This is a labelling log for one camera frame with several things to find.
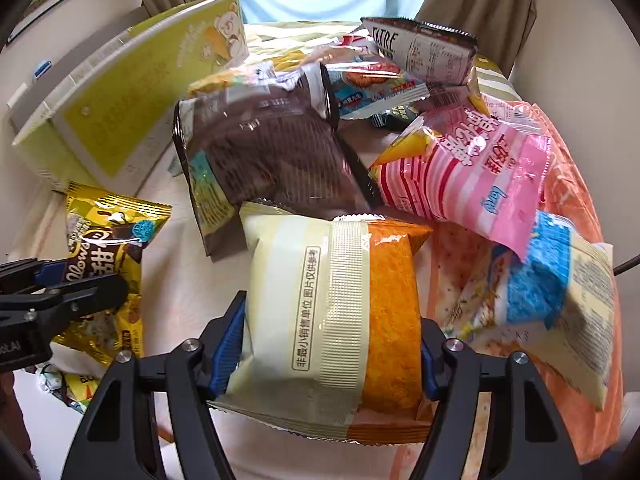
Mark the brown snack packet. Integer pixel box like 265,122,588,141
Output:
172,64,383,262

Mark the orange patterned towel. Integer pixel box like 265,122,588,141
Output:
395,100,627,480

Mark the blue biscuit packet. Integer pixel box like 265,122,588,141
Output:
324,54,431,121

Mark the green cardboard box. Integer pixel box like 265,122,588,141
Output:
10,0,247,196

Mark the white and grey snack packet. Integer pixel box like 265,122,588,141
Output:
360,16,477,87

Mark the black cable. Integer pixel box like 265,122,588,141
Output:
612,254,640,277

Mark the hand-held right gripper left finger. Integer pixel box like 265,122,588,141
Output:
60,290,248,480

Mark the cream and orange snack packet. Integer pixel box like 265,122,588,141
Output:
212,201,434,447

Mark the pink striped snack packet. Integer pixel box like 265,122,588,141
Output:
369,104,552,262

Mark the red and white snack packet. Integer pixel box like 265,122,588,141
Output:
340,30,382,57

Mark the yellow chocolate snack packet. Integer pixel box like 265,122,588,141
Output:
51,181,173,367

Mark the yellow chip packet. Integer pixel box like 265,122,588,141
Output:
189,57,281,100

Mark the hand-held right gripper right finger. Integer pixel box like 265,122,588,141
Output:
407,316,587,480

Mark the blue and cream snack packet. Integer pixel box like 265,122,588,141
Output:
444,210,617,412

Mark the small green snack packet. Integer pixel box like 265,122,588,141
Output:
37,365,102,414

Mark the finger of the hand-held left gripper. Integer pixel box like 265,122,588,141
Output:
0,257,71,295
0,274,129,328

